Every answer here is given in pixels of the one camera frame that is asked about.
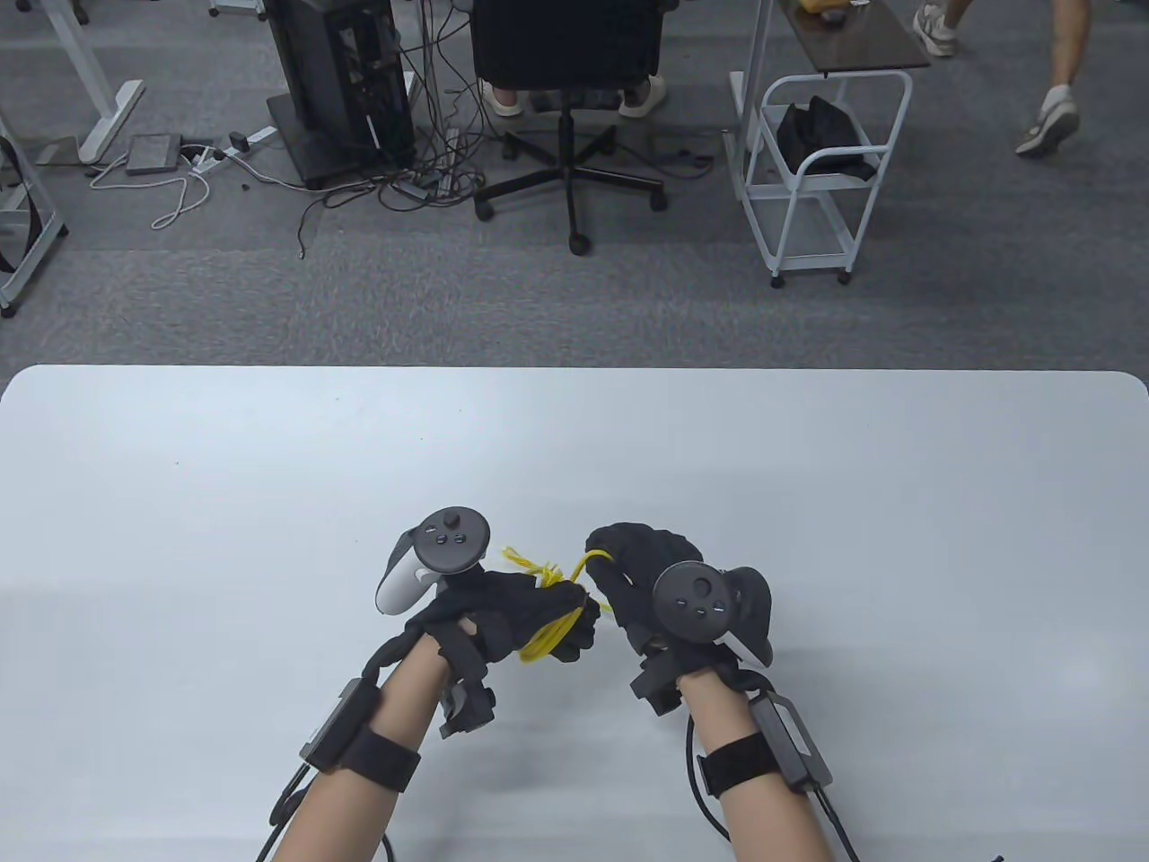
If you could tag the person's right hand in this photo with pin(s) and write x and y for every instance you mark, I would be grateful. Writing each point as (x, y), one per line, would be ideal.
(637, 561)

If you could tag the person's left hand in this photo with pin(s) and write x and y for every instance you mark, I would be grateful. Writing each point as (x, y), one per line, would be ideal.
(498, 611)

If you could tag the person's right forearm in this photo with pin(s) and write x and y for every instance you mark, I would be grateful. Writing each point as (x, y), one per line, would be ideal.
(718, 718)

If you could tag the person's left forearm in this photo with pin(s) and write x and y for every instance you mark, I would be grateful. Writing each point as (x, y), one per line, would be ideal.
(399, 709)

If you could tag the grey handheld controller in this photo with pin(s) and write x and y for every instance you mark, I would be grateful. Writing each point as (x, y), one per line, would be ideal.
(696, 602)
(453, 539)

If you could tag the black wrist sensor box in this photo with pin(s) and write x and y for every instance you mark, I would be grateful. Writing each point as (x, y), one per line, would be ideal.
(377, 759)
(741, 763)

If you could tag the white rolling cart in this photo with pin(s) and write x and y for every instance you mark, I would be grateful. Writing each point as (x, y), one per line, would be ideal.
(812, 258)

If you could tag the black bag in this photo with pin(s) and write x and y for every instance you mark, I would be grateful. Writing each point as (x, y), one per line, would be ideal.
(821, 130)

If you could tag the black office chair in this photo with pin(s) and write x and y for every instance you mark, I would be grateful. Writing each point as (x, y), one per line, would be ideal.
(565, 36)

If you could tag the white power strip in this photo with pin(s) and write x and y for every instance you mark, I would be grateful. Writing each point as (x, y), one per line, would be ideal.
(262, 135)

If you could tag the black computer tower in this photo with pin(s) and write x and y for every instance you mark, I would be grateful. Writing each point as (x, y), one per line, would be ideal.
(314, 81)

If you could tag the white utility cart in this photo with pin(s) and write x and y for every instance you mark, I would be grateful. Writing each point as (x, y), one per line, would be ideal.
(862, 40)

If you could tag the grey flat floor box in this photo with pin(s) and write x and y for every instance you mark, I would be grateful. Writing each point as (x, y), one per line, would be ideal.
(153, 154)

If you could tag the yellow object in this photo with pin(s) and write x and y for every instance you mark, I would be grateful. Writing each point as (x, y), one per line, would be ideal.
(819, 4)

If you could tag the white desk leg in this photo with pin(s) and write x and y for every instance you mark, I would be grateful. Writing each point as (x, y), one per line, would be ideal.
(85, 72)

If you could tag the black caster wheel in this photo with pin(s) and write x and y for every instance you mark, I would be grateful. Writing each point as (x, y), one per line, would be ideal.
(81, 11)

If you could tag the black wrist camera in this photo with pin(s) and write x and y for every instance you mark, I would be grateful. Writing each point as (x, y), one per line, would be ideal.
(655, 687)
(467, 709)

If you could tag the white metal frame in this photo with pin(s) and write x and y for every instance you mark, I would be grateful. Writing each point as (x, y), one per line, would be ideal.
(34, 268)

